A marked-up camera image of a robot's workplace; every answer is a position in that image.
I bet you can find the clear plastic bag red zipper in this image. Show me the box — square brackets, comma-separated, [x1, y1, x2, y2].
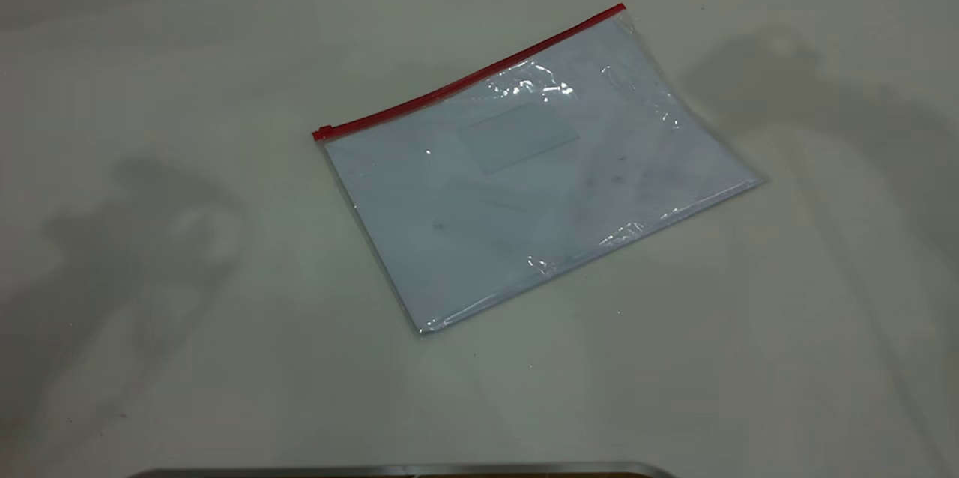
[312, 3, 766, 336]

